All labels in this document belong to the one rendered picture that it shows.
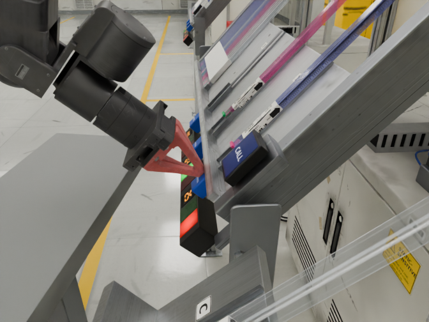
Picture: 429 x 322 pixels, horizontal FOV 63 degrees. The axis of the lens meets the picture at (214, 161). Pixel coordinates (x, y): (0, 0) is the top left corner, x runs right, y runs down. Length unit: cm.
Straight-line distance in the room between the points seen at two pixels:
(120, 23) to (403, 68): 28
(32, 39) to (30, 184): 39
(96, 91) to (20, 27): 9
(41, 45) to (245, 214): 26
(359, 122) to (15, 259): 48
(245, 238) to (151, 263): 103
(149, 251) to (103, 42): 111
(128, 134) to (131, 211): 122
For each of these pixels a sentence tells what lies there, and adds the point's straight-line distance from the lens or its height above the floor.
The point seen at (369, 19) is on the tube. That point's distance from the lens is 46.
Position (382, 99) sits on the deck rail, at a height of 85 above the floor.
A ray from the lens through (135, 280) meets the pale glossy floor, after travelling 133.
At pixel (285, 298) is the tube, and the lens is 20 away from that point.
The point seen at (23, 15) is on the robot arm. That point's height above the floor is 92.
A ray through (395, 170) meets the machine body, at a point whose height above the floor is 62.
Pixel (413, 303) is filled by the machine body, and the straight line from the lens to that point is 68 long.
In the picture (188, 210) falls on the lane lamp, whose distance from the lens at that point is 51.
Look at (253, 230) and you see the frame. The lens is 35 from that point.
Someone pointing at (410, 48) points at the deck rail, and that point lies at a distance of 38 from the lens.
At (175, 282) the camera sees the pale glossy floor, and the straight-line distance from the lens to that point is 130.
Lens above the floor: 96
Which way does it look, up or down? 29 degrees down
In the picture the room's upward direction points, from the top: straight up
